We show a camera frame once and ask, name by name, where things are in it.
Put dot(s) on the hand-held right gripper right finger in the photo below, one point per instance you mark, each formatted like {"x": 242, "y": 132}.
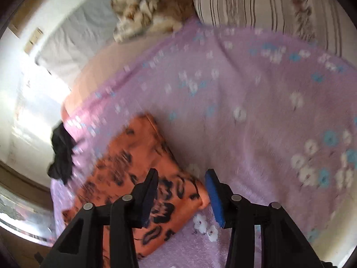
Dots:
{"x": 214, "y": 198}

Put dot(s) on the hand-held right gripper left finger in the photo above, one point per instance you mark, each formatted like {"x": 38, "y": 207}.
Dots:
{"x": 147, "y": 198}

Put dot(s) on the orange black floral blouse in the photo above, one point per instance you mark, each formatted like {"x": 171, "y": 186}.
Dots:
{"x": 117, "y": 159}

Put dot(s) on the black crumpled cloth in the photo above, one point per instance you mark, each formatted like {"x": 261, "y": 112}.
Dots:
{"x": 61, "y": 153}

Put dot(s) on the purple floral blanket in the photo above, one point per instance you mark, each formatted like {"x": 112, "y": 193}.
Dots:
{"x": 251, "y": 89}

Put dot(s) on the wooden door with patterned glass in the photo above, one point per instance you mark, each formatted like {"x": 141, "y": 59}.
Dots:
{"x": 22, "y": 215}

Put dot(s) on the pink mattress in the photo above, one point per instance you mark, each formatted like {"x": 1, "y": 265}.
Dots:
{"x": 111, "y": 64}

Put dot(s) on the grey pillow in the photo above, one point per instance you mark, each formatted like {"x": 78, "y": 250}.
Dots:
{"x": 75, "y": 33}

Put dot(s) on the cream floral crumpled cloth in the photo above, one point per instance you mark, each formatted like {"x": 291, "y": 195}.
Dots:
{"x": 134, "y": 14}

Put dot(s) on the striped floral bolster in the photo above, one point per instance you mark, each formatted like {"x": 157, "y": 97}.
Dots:
{"x": 251, "y": 2}

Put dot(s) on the beige light switch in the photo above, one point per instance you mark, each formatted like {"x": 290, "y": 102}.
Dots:
{"x": 33, "y": 40}

